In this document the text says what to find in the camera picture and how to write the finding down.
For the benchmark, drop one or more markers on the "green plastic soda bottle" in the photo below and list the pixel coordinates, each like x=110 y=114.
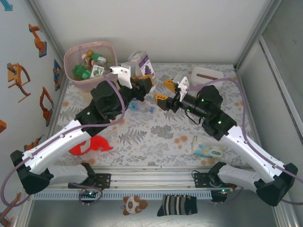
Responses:
x=80 y=72
x=95 y=56

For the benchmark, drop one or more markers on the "red shark plush toy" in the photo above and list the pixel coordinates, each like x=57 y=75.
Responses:
x=101 y=144

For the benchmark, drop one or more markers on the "wet wipes pack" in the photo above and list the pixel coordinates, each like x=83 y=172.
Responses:
x=208 y=151

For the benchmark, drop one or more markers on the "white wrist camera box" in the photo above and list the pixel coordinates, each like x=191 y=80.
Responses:
x=123 y=73
x=183 y=86

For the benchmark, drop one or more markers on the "orange claw wall sticker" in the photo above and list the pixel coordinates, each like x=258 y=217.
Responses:
x=14 y=78

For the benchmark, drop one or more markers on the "beige plastic waste bin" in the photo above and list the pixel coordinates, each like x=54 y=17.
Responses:
x=81 y=88

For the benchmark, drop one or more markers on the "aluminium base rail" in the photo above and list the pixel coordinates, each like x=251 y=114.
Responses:
x=154 y=182

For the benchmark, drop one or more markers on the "white pink tissue box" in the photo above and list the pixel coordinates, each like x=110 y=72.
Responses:
x=208 y=74

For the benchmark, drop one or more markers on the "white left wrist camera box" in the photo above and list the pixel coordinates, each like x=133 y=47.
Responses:
x=123 y=73

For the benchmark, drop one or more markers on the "brown white panda plush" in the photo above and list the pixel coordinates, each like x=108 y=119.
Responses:
x=133 y=205

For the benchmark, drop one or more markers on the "clear bottle white cap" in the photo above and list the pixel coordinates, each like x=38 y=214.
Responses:
x=102 y=59

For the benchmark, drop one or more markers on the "small controller board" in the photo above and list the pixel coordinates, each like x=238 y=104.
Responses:
x=89 y=194
x=217 y=197

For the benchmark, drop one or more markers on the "black white striped sock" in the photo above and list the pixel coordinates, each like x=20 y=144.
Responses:
x=177 y=205

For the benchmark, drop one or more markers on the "pink waste bin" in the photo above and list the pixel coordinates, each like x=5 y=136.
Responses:
x=107 y=50

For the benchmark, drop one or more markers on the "aluminium frame post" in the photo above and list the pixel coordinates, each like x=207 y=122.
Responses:
x=43 y=21
x=257 y=35

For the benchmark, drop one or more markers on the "lime label clear bottle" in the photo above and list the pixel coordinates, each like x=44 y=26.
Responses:
x=97 y=71

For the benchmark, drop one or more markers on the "orange block wall sticker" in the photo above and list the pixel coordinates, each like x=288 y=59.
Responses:
x=2 y=126

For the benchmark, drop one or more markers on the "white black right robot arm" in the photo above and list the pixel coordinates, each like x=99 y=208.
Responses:
x=255 y=151

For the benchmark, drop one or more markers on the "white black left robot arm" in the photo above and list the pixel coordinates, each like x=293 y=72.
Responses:
x=59 y=144

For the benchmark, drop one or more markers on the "purple grape label bottle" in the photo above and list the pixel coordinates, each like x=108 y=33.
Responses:
x=146 y=66

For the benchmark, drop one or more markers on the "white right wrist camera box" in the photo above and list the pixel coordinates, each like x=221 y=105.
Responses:
x=183 y=86

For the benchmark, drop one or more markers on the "blue cartoon label bottle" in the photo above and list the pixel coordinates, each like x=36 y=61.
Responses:
x=142 y=108

